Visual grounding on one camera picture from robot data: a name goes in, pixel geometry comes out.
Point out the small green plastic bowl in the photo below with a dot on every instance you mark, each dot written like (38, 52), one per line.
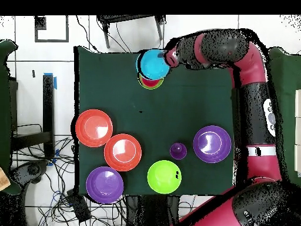
(150, 88)

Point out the large purple plastic bowl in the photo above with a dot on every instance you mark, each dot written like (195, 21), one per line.
(104, 185)
(211, 143)

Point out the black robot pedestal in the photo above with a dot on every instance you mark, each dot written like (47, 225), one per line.
(150, 211)

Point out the large green plastic bowl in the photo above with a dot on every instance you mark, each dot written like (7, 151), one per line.
(162, 177)

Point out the black square floor frame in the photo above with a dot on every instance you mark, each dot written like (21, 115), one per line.
(40, 23)

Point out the red plastic cup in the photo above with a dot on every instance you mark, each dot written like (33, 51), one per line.
(150, 82)

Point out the dark grey machine base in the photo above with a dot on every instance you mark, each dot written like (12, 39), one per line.
(33, 169)

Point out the black power strip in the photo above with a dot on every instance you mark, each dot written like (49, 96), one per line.
(78, 207)

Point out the white box stack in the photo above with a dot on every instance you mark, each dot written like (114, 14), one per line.
(298, 106)

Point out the tan wooden board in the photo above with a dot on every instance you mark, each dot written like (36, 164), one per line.
(3, 180)

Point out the black metal beam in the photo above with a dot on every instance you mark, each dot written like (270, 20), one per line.
(30, 140)
(48, 106)

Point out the dark green side table cloth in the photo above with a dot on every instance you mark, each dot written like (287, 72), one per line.
(4, 117)
(289, 77)

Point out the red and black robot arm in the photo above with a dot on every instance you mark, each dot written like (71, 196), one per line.
(254, 70)

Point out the black metal frame stand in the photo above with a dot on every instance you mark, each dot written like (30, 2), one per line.
(127, 18)

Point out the purple plastic cup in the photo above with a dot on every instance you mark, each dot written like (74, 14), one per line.
(178, 151)

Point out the large orange plastic bowl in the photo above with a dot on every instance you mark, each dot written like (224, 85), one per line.
(122, 152)
(94, 128)

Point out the small blue plastic bowl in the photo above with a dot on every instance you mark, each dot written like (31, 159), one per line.
(152, 64)

